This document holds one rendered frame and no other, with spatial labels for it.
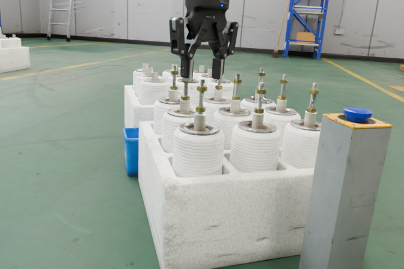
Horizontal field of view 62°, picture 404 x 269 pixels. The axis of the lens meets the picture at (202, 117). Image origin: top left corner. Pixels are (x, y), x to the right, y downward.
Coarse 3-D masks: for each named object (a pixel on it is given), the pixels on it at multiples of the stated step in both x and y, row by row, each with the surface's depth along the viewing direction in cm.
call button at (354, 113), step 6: (348, 108) 51; (354, 108) 51; (360, 108) 51; (348, 114) 50; (354, 114) 49; (360, 114) 48; (366, 114) 48; (354, 120) 49; (360, 120) 49; (366, 120) 49
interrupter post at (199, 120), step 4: (196, 116) 61; (200, 116) 61; (204, 116) 61; (196, 120) 61; (200, 120) 61; (204, 120) 61; (196, 124) 61; (200, 124) 61; (204, 124) 62; (196, 128) 62; (200, 128) 61; (204, 128) 62
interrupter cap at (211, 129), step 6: (180, 126) 62; (186, 126) 63; (192, 126) 64; (210, 126) 64; (216, 126) 64; (186, 132) 60; (192, 132) 59; (198, 132) 60; (204, 132) 60; (210, 132) 60; (216, 132) 60
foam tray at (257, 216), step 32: (160, 160) 65; (224, 160) 67; (160, 192) 60; (192, 192) 57; (224, 192) 59; (256, 192) 61; (288, 192) 63; (160, 224) 61; (192, 224) 59; (224, 224) 61; (256, 224) 63; (288, 224) 65; (160, 256) 61; (192, 256) 60; (224, 256) 63; (256, 256) 65
